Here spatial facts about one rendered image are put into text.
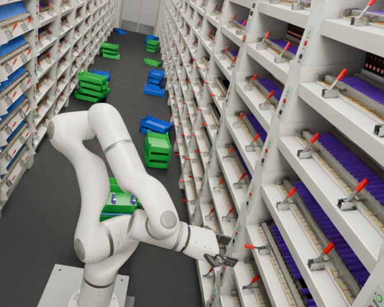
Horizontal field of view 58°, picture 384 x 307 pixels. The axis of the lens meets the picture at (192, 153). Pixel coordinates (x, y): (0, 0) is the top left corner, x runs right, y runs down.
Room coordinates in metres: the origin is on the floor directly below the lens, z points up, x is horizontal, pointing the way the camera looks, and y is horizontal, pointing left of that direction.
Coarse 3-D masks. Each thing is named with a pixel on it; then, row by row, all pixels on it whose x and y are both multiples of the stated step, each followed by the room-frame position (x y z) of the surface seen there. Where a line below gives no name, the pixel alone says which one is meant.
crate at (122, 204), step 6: (114, 186) 1.78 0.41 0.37; (120, 192) 1.79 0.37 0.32; (120, 198) 1.74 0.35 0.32; (126, 198) 1.75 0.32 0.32; (108, 204) 1.58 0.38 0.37; (120, 204) 1.68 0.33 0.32; (126, 204) 1.69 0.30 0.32; (138, 204) 1.64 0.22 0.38; (102, 210) 1.57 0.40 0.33; (108, 210) 1.58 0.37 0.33; (114, 210) 1.59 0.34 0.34; (120, 210) 1.61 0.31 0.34; (126, 210) 1.62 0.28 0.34; (132, 210) 1.63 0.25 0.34
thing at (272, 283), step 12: (252, 216) 1.17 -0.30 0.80; (264, 216) 1.18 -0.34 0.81; (252, 228) 1.15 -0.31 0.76; (252, 240) 1.09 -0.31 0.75; (252, 252) 1.06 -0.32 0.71; (264, 264) 0.96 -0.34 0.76; (264, 276) 0.92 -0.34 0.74; (276, 276) 0.91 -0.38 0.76; (276, 288) 0.86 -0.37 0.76; (300, 288) 0.87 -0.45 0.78; (276, 300) 0.82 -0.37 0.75
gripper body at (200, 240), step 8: (192, 232) 0.81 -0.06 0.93; (200, 232) 0.83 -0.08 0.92; (208, 232) 0.85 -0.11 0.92; (192, 240) 0.78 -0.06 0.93; (200, 240) 0.79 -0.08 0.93; (208, 240) 0.81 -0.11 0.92; (216, 240) 0.83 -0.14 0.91; (184, 248) 0.77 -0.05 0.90; (192, 248) 0.77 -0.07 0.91; (200, 248) 0.77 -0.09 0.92; (208, 248) 0.78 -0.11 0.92; (216, 248) 0.80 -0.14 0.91; (192, 256) 0.77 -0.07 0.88; (200, 256) 0.77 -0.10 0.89
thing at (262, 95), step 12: (240, 72) 1.85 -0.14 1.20; (252, 72) 1.87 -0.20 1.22; (264, 72) 1.88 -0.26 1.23; (240, 84) 1.80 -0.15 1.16; (252, 84) 1.80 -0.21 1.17; (264, 84) 1.73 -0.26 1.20; (276, 84) 1.73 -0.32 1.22; (240, 96) 1.74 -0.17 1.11; (252, 96) 1.61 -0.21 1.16; (264, 96) 1.61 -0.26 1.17; (276, 96) 1.55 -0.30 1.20; (252, 108) 1.51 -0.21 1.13; (264, 108) 1.43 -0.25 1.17; (276, 108) 1.44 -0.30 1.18; (264, 120) 1.34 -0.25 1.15
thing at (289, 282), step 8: (264, 224) 1.15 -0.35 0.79; (264, 232) 1.12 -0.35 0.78; (264, 240) 1.07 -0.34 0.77; (272, 240) 1.06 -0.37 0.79; (272, 248) 1.02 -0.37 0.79; (280, 256) 0.98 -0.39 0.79; (272, 264) 0.96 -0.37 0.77; (280, 264) 0.94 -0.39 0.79; (288, 272) 0.91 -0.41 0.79; (288, 280) 0.88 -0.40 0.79; (288, 288) 0.86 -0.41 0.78; (296, 296) 0.81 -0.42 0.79; (296, 304) 0.79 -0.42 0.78
